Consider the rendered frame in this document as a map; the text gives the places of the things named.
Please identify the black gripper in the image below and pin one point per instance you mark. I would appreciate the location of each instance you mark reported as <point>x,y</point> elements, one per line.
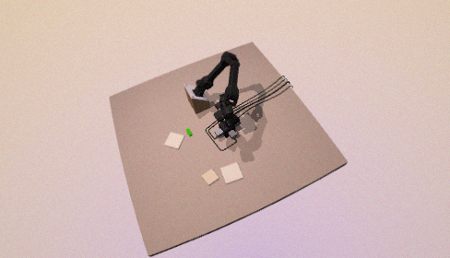
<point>232,121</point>

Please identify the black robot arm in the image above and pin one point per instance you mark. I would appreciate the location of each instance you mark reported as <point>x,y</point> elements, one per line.
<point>231,91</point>

